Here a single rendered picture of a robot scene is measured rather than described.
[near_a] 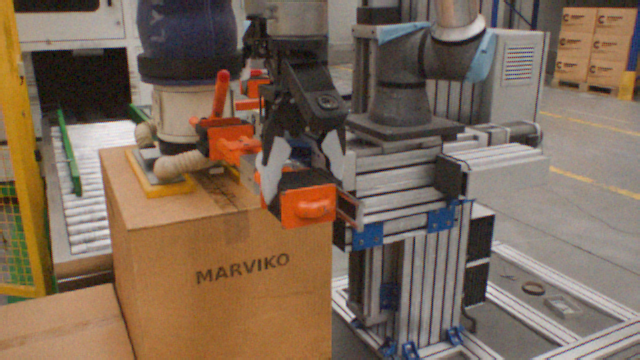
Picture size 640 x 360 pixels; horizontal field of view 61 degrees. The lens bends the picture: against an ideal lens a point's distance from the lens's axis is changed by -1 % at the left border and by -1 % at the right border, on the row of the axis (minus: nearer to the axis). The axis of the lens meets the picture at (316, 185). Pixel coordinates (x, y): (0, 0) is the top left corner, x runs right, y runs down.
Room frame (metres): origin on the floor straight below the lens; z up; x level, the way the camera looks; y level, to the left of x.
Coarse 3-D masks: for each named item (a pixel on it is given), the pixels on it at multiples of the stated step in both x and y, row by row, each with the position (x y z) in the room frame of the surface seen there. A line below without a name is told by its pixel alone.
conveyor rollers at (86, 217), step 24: (72, 144) 2.94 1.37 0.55; (96, 144) 2.99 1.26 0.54; (120, 144) 2.96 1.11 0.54; (96, 168) 2.49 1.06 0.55; (72, 192) 2.18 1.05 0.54; (96, 192) 2.15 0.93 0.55; (72, 216) 1.93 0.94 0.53; (96, 216) 1.89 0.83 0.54; (72, 240) 1.69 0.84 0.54; (96, 240) 1.71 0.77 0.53
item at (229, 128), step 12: (204, 120) 1.01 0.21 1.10; (216, 120) 1.02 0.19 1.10; (228, 120) 1.03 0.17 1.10; (204, 132) 0.94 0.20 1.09; (216, 132) 0.94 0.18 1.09; (228, 132) 0.95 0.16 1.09; (240, 132) 0.96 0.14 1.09; (252, 132) 0.97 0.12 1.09; (204, 144) 0.97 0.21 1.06; (204, 156) 0.95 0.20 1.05; (216, 156) 0.94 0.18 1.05
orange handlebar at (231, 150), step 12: (240, 108) 1.30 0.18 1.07; (252, 108) 1.31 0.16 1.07; (192, 120) 1.11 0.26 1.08; (216, 144) 0.94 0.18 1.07; (228, 144) 0.89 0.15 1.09; (240, 144) 0.89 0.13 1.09; (252, 144) 0.89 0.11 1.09; (228, 156) 0.87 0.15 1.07; (288, 168) 0.77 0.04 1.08; (300, 204) 0.63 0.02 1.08; (312, 204) 0.62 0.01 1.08; (324, 204) 0.63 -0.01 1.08; (300, 216) 0.63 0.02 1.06; (312, 216) 0.62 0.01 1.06
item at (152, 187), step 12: (132, 156) 1.25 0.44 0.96; (132, 168) 1.18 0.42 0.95; (144, 168) 1.14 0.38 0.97; (144, 180) 1.07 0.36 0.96; (156, 180) 1.05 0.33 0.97; (168, 180) 1.05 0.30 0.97; (180, 180) 1.06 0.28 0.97; (144, 192) 1.02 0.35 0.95; (156, 192) 1.01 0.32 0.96; (168, 192) 1.02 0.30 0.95; (180, 192) 1.03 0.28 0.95; (192, 192) 1.04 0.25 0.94
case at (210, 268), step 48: (240, 192) 1.04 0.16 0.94; (144, 240) 0.87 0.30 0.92; (192, 240) 0.91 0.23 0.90; (240, 240) 0.95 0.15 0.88; (288, 240) 0.99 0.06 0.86; (144, 288) 0.87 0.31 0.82; (192, 288) 0.90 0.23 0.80; (240, 288) 0.94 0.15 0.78; (288, 288) 0.99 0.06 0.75; (144, 336) 0.86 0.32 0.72; (192, 336) 0.90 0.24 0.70; (240, 336) 0.94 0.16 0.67; (288, 336) 0.99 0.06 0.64
